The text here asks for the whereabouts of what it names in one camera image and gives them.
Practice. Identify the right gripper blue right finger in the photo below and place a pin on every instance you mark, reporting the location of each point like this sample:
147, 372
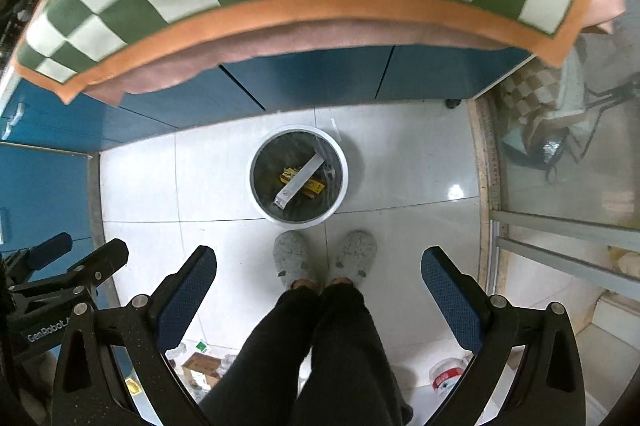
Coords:
464, 305

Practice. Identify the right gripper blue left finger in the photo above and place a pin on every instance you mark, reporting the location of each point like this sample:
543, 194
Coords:
176, 301

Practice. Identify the pink yellow snack packet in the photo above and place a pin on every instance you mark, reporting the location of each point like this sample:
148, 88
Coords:
312, 188

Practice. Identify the long white pink box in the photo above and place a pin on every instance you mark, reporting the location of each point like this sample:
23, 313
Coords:
288, 192

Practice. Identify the white round trash bin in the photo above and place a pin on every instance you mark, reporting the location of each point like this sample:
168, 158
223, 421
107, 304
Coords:
292, 146

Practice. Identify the right grey slipper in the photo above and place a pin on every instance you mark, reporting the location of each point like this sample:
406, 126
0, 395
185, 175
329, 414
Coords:
354, 259

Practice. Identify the grey slipper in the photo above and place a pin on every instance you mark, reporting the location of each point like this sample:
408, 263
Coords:
292, 262
354, 259

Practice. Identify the left grey slipper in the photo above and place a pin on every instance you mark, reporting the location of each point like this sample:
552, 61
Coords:
292, 262

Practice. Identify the person's black trouser legs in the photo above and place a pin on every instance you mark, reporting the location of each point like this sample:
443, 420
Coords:
315, 359

